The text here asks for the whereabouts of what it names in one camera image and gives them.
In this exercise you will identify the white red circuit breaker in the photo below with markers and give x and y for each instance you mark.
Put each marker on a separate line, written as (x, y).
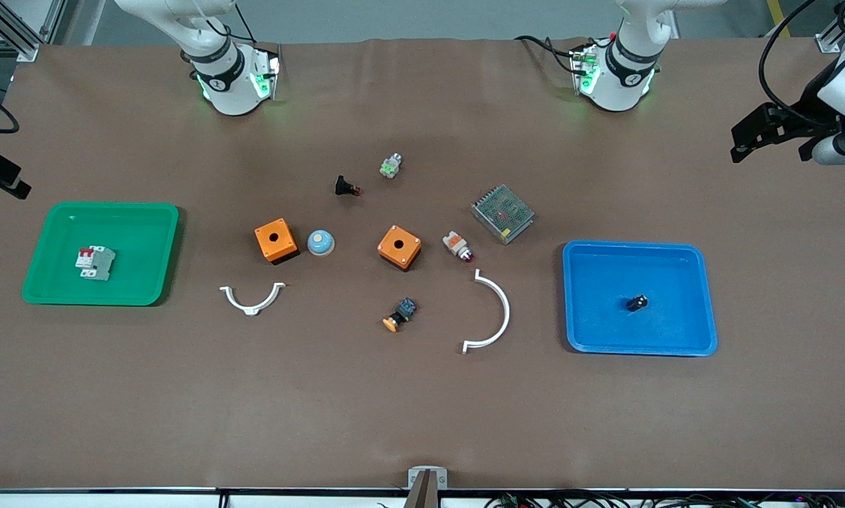
(96, 263)

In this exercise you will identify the orange mushroom push button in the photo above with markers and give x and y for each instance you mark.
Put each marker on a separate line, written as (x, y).
(400, 315)

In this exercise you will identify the small white pipe clamp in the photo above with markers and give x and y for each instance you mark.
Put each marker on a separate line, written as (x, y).
(252, 306)

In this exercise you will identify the green push button switch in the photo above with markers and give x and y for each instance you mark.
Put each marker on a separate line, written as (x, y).
(391, 166)

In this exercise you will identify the large white pipe clamp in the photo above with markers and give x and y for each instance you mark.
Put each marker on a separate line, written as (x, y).
(504, 317)

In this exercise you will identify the orange button box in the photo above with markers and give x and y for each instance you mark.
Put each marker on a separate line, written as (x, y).
(276, 241)
(399, 247)

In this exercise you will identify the aluminium frame profile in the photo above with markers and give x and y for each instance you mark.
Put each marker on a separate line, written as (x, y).
(20, 32)
(835, 32)

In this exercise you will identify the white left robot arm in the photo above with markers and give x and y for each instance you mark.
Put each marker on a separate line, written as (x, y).
(620, 77)

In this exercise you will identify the small black cylindrical capacitor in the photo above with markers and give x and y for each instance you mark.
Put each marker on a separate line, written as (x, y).
(637, 303)

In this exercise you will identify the brown table mat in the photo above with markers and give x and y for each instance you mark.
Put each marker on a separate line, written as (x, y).
(394, 402)

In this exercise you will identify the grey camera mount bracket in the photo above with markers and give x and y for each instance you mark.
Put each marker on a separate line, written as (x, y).
(427, 480)

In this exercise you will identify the blue plastic tray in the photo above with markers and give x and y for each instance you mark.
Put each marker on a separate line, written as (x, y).
(606, 282)

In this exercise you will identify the black red small switch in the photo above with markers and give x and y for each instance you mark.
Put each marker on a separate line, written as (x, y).
(345, 186)

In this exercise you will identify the blue white dome buzzer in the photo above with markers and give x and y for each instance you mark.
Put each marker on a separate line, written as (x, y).
(321, 243)

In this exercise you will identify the metal mesh power supply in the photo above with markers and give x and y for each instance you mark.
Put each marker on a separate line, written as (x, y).
(503, 213)

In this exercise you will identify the green plastic tray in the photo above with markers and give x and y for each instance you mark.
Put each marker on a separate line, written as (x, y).
(133, 233)

